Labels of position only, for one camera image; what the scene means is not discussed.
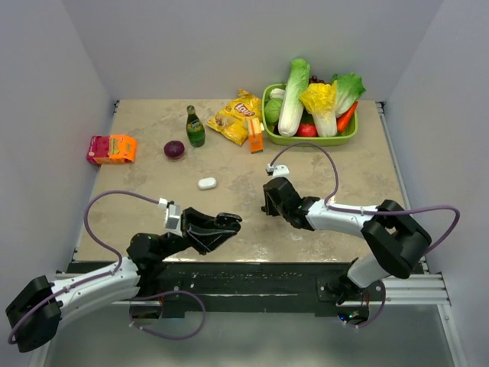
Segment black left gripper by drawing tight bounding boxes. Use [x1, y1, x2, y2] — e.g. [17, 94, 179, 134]
[157, 207, 237, 260]

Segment black earbud charging case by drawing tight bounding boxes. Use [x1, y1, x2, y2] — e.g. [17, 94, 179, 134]
[214, 213, 242, 232]

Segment white earbud charging case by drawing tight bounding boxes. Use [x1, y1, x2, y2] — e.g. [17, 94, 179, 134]
[197, 177, 217, 190]

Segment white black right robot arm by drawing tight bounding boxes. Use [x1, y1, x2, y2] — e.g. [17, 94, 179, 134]
[262, 177, 432, 300]

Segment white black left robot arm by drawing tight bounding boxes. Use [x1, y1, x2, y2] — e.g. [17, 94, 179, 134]
[5, 207, 242, 352]

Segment orange juice carton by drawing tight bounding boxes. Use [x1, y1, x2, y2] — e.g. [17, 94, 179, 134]
[247, 118, 264, 154]

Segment red apple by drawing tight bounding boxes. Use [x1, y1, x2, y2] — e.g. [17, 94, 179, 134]
[296, 123, 318, 138]

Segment long napa cabbage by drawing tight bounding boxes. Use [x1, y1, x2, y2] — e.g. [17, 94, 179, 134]
[278, 58, 311, 137]

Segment yellow Lays chips bag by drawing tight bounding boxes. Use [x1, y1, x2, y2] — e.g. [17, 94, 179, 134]
[206, 89, 262, 146]

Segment round green cabbage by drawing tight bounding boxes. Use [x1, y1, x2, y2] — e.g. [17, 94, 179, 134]
[264, 98, 283, 125]

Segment red onion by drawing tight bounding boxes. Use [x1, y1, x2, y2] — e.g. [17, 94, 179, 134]
[164, 140, 186, 160]

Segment green glass bottle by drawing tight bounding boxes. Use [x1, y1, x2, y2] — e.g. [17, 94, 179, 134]
[186, 105, 206, 148]

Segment green plastic basket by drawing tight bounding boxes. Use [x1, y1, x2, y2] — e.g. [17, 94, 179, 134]
[261, 83, 359, 148]

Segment orange carrot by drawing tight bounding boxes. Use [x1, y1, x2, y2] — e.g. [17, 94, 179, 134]
[336, 102, 358, 134]

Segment yellow leaf cabbage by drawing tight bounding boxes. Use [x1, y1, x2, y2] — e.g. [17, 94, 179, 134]
[300, 82, 337, 137]

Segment pink orange snack box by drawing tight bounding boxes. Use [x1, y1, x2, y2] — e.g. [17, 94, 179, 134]
[86, 135, 138, 165]

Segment dark purple grapes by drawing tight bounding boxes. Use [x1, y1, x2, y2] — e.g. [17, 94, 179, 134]
[309, 75, 325, 84]

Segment green leaf lettuce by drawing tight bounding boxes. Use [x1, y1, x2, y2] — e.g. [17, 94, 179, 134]
[332, 73, 366, 118]

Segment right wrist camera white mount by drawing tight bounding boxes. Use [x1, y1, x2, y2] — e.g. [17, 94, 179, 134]
[266, 164, 290, 177]

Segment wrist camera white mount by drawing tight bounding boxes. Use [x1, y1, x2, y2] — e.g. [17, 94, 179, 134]
[266, 164, 290, 177]
[157, 198, 181, 233]

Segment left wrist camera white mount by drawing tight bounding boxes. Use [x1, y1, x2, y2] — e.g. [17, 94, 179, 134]
[157, 198, 181, 233]

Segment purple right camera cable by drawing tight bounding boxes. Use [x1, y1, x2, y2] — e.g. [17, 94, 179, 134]
[267, 142, 461, 255]

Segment purple camera cable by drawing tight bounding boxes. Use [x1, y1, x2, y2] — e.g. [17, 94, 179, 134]
[6, 190, 161, 345]
[267, 142, 461, 255]

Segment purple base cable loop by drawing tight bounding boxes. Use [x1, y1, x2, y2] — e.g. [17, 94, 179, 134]
[121, 289, 207, 340]

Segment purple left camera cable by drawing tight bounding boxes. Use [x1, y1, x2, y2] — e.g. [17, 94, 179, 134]
[6, 190, 161, 345]

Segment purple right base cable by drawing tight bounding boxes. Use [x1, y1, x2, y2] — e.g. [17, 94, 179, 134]
[342, 281, 387, 329]

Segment aluminium frame rail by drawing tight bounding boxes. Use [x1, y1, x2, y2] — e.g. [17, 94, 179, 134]
[384, 274, 450, 306]

